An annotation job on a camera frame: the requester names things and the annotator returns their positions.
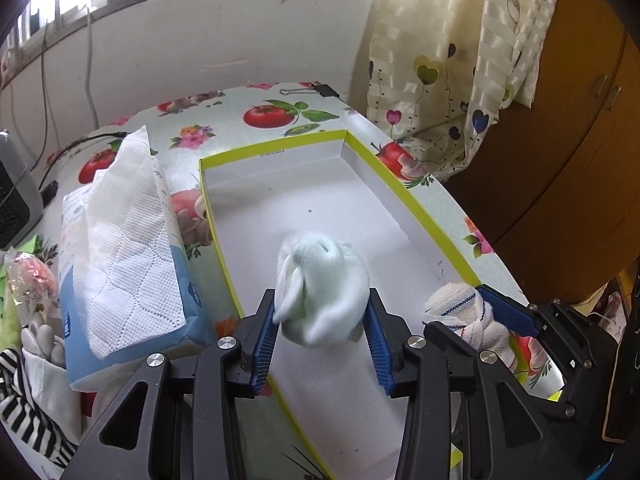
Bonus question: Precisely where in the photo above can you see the cream heart-print curtain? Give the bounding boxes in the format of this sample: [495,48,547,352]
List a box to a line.
[364,0,562,187]

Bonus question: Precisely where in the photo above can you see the white box yellow-green rim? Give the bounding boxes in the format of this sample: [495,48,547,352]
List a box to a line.
[198,129,565,480]

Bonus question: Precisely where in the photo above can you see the pale mint sock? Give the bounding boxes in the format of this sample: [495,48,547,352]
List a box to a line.
[272,230,371,347]

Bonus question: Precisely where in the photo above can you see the thin grey wall cable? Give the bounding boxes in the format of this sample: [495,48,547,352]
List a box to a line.
[85,6,101,129]

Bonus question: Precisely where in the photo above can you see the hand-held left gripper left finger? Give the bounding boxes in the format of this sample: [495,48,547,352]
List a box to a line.
[60,287,278,480]

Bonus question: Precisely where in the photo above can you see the grey space heater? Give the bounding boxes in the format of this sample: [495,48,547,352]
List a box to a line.
[0,130,45,249]

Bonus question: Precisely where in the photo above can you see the clear bag red candies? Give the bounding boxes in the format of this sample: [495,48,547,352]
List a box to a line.
[4,251,62,322]

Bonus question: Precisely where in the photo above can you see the blue white tissue pack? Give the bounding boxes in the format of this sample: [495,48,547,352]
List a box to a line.
[60,125,217,392]

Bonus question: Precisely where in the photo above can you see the black white striped cloth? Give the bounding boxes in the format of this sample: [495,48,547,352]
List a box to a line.
[0,347,77,470]

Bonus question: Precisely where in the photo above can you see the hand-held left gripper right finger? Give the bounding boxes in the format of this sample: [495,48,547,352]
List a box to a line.
[364,287,571,480]

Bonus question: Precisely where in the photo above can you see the black power cable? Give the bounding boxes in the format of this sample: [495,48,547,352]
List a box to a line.
[40,131,132,206]

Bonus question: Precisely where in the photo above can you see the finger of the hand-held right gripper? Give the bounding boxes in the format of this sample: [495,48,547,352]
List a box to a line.
[477,284,608,392]
[532,389,584,424]

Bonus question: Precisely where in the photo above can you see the thin black wall cable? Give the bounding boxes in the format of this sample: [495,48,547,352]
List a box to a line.
[37,23,55,172]

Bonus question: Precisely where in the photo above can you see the black binder clip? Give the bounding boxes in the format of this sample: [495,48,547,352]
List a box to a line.
[279,83,341,100]

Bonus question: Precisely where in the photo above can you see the brown wooden cabinet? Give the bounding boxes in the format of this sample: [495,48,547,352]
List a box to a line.
[444,0,640,307]

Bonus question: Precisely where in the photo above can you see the white blue-striped sock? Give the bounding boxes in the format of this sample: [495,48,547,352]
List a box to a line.
[422,282,517,374]

